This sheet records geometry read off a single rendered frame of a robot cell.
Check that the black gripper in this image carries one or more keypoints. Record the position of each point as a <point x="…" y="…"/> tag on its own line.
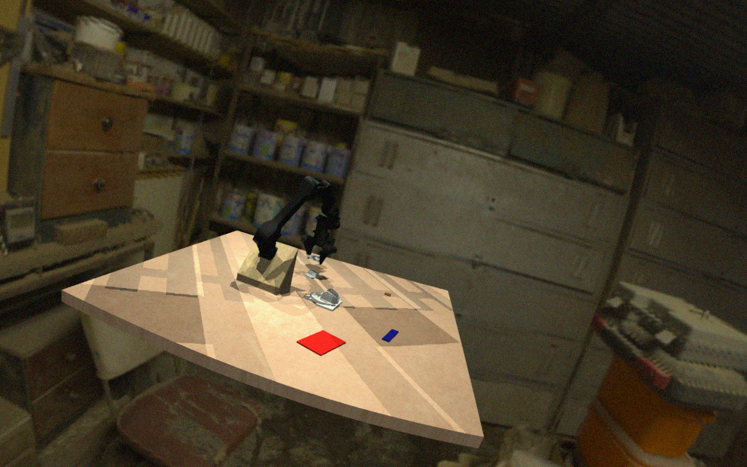
<point x="319" y="239"/>

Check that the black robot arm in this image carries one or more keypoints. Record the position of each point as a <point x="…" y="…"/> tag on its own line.
<point x="269" y="232"/>

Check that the blue flat bar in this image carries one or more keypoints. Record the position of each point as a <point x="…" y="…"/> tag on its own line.
<point x="389" y="336"/>

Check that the red flat plate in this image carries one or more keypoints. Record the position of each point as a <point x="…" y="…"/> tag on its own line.
<point x="321" y="342"/>

